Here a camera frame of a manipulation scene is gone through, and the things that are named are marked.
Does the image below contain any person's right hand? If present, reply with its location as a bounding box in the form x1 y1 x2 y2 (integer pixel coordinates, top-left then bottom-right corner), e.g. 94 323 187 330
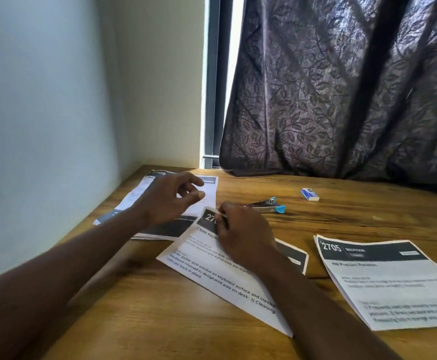
214 201 280 274

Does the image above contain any dark purple leaf-pattern curtain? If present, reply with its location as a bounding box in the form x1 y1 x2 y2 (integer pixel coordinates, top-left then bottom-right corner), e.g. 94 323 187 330
219 0 437 193

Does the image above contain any grey window frame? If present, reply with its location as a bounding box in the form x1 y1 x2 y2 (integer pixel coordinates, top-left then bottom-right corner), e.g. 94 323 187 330
203 0 235 170

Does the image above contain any printed paper sheet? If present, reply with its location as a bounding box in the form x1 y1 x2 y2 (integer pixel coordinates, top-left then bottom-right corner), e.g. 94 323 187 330
156 207 309 338
92 169 178 226
314 234 437 332
133 175 218 241

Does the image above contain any printed paper sheet, black header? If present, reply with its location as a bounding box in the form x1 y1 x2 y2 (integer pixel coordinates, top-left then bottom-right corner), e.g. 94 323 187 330
133 175 218 241
314 234 437 332
92 169 178 226

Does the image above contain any silver and blue stapler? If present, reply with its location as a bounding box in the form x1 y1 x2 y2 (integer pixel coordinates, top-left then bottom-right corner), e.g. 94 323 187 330
245 196 287 215

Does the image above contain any person's right forearm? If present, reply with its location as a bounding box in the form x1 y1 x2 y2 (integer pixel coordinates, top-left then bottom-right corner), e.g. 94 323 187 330
249 255 404 360

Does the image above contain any person's left forearm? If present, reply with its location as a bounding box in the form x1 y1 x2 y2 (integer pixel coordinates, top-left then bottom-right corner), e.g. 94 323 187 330
0 206 155 360

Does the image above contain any person's left hand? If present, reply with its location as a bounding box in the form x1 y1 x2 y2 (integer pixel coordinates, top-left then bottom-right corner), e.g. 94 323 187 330
132 171 206 228

